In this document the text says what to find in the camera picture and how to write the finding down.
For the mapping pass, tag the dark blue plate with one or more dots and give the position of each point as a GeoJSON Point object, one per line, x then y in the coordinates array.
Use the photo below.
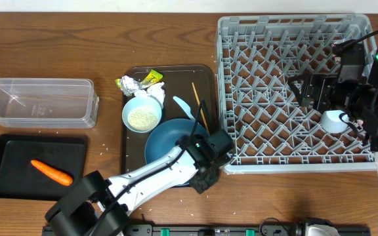
{"type": "Point", "coordinates": [166, 141]}

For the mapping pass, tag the crumpled aluminium foil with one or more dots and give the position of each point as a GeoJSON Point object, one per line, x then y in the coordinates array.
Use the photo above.
{"type": "Point", "coordinates": [128, 85]}

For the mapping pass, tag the orange carrot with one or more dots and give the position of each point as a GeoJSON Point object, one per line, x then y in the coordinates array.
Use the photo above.
{"type": "Point", "coordinates": [53, 173]}

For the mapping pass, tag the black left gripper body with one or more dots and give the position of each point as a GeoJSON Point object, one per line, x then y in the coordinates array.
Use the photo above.
{"type": "Point", "coordinates": [205, 179]}

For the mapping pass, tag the wooden chopstick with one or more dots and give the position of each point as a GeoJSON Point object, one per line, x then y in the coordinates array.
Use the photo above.
{"type": "Point", "coordinates": [199, 104]}

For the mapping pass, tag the crumpled white tissue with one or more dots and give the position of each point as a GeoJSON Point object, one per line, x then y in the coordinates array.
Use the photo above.
{"type": "Point", "coordinates": [155, 91]}

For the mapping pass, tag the black tray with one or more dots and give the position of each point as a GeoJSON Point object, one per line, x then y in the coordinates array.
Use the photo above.
{"type": "Point", "coordinates": [20, 180]}

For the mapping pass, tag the yellow green wrapper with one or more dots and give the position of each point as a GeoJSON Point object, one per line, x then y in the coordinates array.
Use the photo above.
{"type": "Point", "coordinates": [152, 78]}

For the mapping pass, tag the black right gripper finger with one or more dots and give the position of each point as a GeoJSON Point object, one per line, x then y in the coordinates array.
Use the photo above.
{"type": "Point", "coordinates": [298, 84]}
{"type": "Point", "coordinates": [303, 100]}

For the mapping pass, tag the light blue plastic cup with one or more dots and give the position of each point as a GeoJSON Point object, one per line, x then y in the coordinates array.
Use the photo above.
{"type": "Point", "coordinates": [334, 121]}

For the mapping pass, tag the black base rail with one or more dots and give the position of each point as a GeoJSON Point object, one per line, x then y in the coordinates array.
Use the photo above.
{"type": "Point", "coordinates": [148, 230]}

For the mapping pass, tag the clear plastic bin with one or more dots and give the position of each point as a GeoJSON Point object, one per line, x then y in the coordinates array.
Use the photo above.
{"type": "Point", "coordinates": [48, 103]}

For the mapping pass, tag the light blue rice bowl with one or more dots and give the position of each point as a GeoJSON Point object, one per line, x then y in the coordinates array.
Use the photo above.
{"type": "Point", "coordinates": [142, 114]}

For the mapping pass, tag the dark brown serving tray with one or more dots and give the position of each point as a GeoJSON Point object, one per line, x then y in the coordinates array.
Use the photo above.
{"type": "Point", "coordinates": [178, 82]}

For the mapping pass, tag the light blue plastic knife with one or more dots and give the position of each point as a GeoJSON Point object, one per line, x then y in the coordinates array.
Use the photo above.
{"type": "Point", "coordinates": [185, 107]}

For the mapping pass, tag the grey dishwasher rack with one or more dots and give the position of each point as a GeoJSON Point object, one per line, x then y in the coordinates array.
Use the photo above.
{"type": "Point", "coordinates": [273, 134]}

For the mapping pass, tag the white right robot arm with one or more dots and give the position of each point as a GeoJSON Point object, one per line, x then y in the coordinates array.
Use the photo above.
{"type": "Point", "coordinates": [362, 104]}

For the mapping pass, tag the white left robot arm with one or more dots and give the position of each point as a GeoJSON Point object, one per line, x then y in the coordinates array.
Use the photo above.
{"type": "Point", "coordinates": [97, 206]}

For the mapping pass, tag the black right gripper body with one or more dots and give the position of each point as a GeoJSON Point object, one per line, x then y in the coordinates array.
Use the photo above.
{"type": "Point", "coordinates": [329, 96]}

